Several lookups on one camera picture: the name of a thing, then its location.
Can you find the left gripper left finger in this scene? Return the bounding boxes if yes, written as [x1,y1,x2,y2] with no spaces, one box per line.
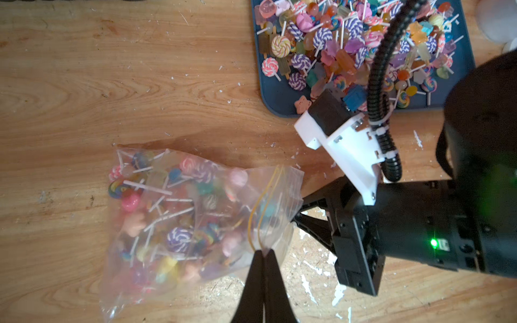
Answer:
[232,250,265,323]

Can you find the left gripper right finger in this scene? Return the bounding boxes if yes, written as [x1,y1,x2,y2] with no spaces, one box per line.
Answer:
[264,250,297,323]

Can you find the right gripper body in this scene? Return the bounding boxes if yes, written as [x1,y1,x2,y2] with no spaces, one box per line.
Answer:
[331,178,481,296]

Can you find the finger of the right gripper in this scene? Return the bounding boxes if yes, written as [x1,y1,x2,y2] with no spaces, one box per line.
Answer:
[302,176,355,210]
[293,212,335,254]

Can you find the candy ziploc bag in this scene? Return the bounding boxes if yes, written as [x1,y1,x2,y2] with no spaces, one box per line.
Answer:
[100,148,304,322]

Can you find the blue plastic tray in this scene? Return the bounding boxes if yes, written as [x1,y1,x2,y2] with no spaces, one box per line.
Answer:
[250,0,477,118]

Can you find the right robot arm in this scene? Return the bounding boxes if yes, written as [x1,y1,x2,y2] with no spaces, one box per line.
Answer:
[294,51,516,296]

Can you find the poured candy pile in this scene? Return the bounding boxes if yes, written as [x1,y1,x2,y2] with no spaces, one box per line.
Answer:
[254,0,465,116]

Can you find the clear tape roll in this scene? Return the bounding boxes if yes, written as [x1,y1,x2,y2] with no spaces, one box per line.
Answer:
[475,0,516,43]

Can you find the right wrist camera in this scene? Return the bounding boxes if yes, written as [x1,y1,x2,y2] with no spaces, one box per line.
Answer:
[294,90,398,206]

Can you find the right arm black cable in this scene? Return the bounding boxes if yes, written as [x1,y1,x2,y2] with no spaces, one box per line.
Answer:
[366,0,428,183]

